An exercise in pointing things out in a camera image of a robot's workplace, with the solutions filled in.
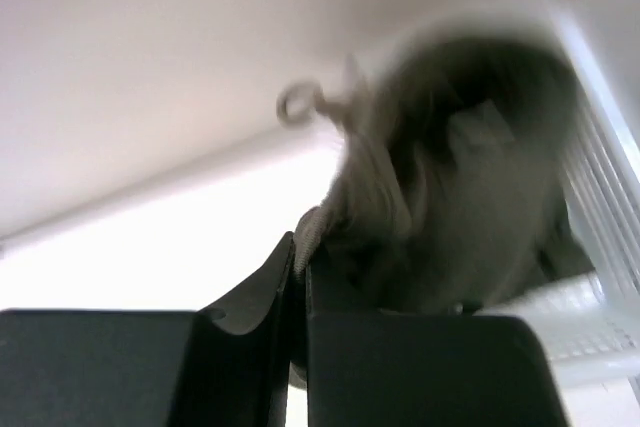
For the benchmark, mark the olive green shorts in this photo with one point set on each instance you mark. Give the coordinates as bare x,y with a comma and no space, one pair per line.
449,198

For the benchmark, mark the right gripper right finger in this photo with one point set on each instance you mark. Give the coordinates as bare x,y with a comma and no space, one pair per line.
370,369

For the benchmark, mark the white plastic basket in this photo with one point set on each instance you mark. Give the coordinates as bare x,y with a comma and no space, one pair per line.
589,327

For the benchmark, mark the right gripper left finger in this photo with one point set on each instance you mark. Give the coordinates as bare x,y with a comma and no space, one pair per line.
224,365

